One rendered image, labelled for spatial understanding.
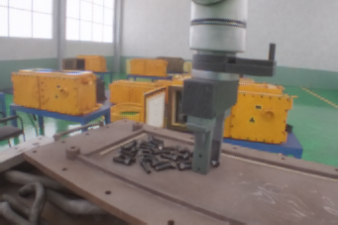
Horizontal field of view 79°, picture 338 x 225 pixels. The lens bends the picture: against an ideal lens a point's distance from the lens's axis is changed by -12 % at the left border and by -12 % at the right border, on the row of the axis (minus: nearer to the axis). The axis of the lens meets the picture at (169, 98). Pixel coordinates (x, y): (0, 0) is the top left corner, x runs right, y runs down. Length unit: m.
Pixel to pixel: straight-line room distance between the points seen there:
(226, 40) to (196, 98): 0.09
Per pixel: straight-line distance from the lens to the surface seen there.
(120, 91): 6.84
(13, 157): 0.78
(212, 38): 0.33
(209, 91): 0.31
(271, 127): 2.88
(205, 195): 0.51
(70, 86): 3.63
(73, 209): 0.59
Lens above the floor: 1.65
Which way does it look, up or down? 11 degrees down
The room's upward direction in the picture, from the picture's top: 3 degrees clockwise
